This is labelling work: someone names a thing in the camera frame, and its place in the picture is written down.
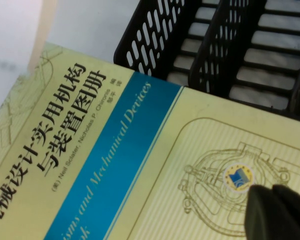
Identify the black plastic book stand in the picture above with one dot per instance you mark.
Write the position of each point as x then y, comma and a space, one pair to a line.
210, 62

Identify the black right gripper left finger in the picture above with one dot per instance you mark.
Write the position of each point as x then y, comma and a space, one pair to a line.
262, 217

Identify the yellow mechanical devices book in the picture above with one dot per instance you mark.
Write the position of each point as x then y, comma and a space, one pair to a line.
140, 175

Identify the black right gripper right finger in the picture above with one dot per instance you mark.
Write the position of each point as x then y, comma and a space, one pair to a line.
297, 212

